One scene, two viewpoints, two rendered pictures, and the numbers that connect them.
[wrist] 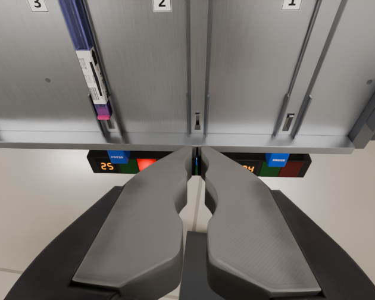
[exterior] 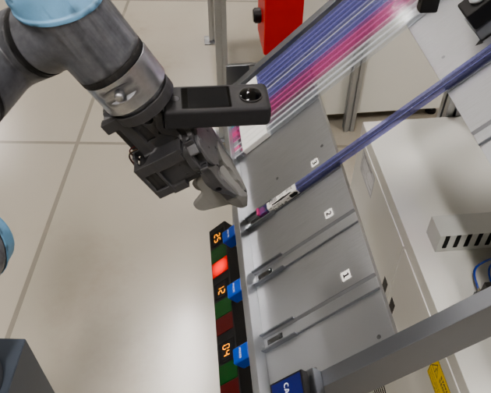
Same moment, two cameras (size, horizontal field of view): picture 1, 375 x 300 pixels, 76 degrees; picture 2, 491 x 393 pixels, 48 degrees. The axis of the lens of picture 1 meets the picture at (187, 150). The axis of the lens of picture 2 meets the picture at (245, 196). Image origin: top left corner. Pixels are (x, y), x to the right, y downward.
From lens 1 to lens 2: 0.63 m
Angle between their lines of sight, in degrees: 42
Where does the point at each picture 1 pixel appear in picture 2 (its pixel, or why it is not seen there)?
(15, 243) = (86, 222)
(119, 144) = (239, 226)
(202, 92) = (285, 263)
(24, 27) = (302, 161)
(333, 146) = (259, 378)
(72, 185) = (165, 278)
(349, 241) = not seen: outside the picture
